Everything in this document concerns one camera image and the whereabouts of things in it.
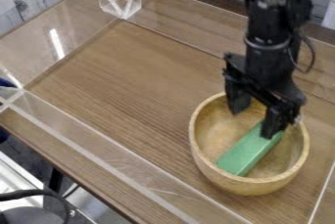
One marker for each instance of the blue object at edge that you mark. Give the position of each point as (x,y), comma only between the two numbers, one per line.
(7,83)

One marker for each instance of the black table leg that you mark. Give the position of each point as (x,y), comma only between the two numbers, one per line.
(55,180)

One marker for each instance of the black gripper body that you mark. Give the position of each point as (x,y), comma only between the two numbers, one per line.
(266,68)

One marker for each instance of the black metal bracket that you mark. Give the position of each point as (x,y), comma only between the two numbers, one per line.
(63,209)

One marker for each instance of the brown wooden bowl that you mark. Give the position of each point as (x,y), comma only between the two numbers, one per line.
(215,131)

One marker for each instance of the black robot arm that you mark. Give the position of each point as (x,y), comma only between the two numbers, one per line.
(276,20)

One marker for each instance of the green rectangular block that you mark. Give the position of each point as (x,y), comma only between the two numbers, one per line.
(239,160)

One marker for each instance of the clear acrylic enclosure wall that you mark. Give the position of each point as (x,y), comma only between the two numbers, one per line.
(110,74)

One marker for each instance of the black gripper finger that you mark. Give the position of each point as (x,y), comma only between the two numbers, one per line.
(279,116)
(237,94)

